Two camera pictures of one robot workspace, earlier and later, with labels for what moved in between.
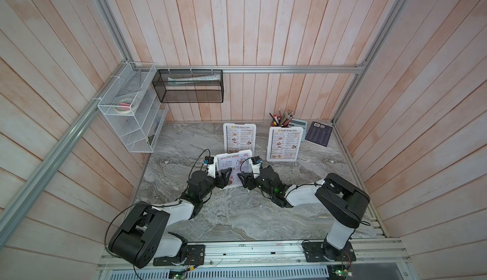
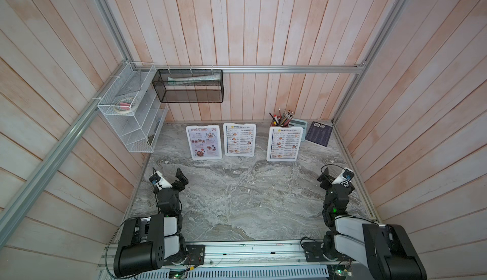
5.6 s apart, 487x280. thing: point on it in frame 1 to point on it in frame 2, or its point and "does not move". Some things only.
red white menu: (241, 162) to (205, 142)
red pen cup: (283, 120) does not move
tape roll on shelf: (125, 105) does not move
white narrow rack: (238, 137) does not move
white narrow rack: (240, 162) to (210, 126)
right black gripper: (248, 178) to (324, 176)
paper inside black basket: (172, 81) does not move
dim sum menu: (285, 144) does not move
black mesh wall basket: (189, 85) does not move
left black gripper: (221, 180) to (182, 178)
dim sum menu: (240, 137) does not move
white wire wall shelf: (132, 108) does not move
